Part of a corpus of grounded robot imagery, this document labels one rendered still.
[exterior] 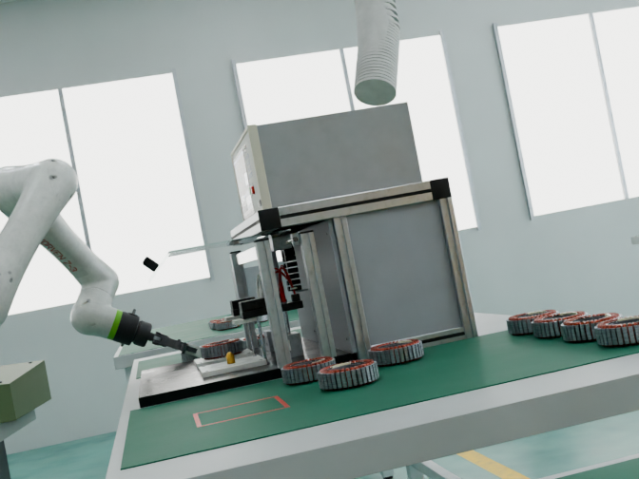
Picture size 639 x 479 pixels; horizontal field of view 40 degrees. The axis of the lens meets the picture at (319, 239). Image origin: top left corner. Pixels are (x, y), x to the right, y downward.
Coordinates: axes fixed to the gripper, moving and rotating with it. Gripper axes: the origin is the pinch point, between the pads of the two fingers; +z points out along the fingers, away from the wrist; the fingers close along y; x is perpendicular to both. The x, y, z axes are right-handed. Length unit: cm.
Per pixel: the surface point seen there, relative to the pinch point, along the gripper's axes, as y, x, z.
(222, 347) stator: -43.9, -2.7, -2.6
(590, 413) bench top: -164, -7, 26
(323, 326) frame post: -84, -13, 10
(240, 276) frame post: -21.5, -24.0, 0.2
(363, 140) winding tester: -78, -58, 7
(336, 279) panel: -83, -24, 9
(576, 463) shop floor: 39, -5, 164
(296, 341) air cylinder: -68, -9, 9
